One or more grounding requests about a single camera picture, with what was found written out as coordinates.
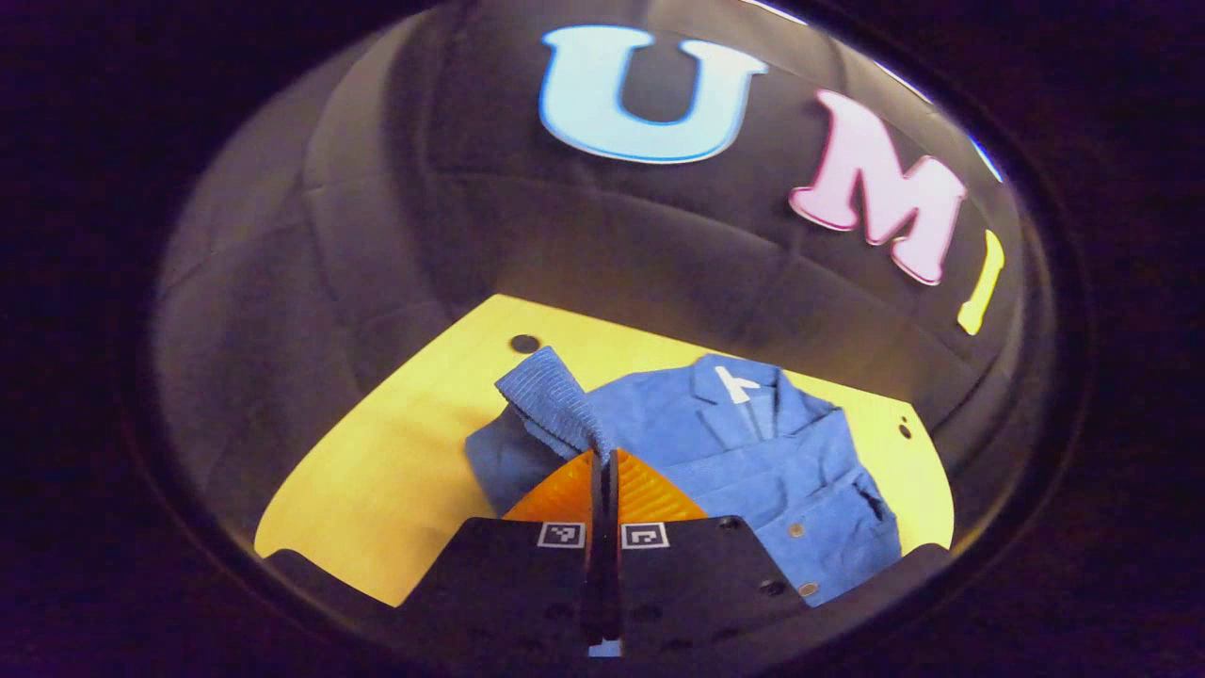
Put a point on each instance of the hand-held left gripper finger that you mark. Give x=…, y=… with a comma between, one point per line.
x=594, y=584
x=611, y=584

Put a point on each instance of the black backdrop cloth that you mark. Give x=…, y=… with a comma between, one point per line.
x=565, y=235

